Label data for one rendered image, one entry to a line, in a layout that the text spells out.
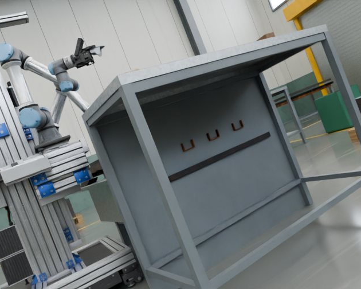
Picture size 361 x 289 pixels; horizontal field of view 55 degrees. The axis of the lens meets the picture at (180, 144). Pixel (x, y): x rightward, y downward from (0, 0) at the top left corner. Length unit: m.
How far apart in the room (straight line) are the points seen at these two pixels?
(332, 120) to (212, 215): 3.99
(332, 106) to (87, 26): 7.45
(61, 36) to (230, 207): 9.03
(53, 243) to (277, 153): 1.63
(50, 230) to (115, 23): 9.12
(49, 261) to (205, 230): 1.07
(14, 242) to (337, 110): 4.68
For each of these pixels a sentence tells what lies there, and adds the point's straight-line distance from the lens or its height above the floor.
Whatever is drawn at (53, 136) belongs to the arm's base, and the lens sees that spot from 2.34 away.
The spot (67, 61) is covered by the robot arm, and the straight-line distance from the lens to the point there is 2.23.
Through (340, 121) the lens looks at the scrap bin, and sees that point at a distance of 5.75.
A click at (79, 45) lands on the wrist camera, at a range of 2.25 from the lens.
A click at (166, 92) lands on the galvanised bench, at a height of 1.04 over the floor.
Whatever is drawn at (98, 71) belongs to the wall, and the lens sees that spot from 10.39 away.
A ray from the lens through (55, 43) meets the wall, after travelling 10.56.
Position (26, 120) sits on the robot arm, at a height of 1.19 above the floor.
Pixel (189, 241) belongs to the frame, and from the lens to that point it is 1.34.
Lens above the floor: 0.73
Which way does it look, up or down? level
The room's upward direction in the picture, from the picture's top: 22 degrees counter-clockwise
